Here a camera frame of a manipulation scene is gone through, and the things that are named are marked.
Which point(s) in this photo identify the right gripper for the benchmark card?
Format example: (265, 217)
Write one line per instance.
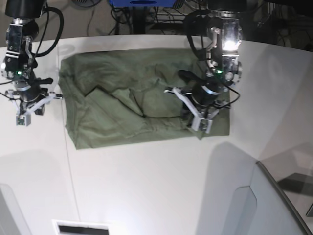
(29, 97)

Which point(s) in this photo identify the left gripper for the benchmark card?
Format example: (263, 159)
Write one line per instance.
(200, 104)

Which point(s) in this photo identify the green t-shirt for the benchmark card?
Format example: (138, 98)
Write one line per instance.
(117, 97)

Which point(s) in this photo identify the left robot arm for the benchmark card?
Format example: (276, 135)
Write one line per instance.
(214, 35)

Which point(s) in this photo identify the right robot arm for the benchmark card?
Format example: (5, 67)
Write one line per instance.
(20, 61)

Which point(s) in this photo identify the black power strip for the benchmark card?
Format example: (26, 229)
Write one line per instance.
(169, 18)

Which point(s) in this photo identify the white label plate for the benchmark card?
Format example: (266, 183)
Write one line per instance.
(63, 227)

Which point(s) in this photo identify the black table leg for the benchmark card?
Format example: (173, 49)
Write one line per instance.
(139, 15)

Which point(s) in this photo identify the blue box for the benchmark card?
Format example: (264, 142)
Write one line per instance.
(142, 3)

